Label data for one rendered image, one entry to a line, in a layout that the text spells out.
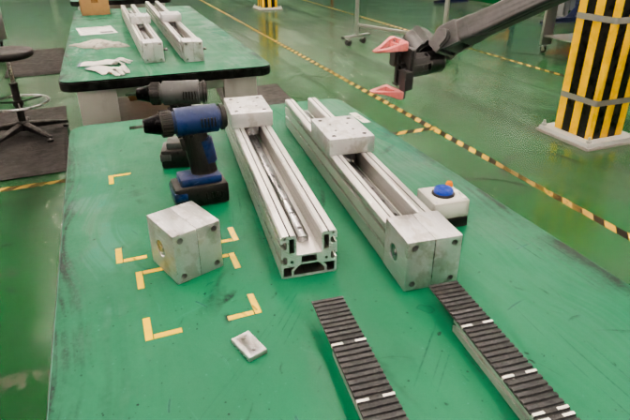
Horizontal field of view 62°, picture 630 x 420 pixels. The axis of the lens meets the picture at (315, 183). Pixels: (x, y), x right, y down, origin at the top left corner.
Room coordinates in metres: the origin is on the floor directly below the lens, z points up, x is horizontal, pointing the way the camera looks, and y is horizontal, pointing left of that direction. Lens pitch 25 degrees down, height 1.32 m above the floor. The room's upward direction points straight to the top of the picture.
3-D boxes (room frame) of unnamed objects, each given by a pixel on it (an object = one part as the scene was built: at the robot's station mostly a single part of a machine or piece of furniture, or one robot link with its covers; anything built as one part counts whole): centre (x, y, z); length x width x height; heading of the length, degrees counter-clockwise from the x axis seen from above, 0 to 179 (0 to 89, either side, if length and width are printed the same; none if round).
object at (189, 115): (1.05, 0.29, 0.89); 0.20 x 0.08 x 0.22; 113
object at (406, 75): (1.25, -0.17, 1.00); 0.09 x 0.07 x 0.07; 120
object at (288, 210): (1.16, 0.12, 0.82); 0.80 x 0.10 x 0.09; 16
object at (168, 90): (1.28, 0.37, 0.89); 0.20 x 0.08 x 0.22; 98
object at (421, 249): (0.78, -0.20, 0.83); 0.12 x 0.09 x 0.10; 106
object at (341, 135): (1.21, -0.06, 0.87); 0.16 x 0.11 x 0.07; 16
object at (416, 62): (1.29, -0.24, 1.03); 0.07 x 0.07 x 0.10; 30
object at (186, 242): (0.82, 0.22, 0.83); 0.11 x 0.10 x 0.10; 130
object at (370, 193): (1.21, -0.06, 0.82); 0.80 x 0.10 x 0.09; 16
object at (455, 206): (0.97, -0.26, 0.81); 0.10 x 0.08 x 0.06; 106
